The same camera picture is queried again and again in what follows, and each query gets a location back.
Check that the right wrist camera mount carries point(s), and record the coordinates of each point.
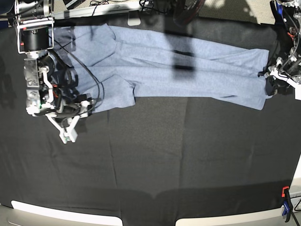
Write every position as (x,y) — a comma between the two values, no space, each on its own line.
(66,127)

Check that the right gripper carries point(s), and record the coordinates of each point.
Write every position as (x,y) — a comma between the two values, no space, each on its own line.
(69,108)

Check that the blue-grey t-shirt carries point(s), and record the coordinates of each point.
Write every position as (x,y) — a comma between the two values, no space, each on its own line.
(119,64)

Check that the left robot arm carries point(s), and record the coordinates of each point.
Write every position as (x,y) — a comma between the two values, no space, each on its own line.
(292,25)

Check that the blue orange clamp near-right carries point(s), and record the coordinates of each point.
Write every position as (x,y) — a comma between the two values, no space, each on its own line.
(289,209)

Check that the black table cloth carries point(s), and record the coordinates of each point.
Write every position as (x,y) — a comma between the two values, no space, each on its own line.
(150,164)

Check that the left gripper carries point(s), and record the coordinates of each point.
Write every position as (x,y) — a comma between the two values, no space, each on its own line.
(291,70)

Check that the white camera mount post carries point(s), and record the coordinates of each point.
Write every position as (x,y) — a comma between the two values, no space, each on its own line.
(133,18)

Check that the blue bar clamp far-right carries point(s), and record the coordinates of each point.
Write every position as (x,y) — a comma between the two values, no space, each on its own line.
(277,11)

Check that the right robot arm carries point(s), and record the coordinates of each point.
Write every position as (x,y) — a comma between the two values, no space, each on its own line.
(34,23)

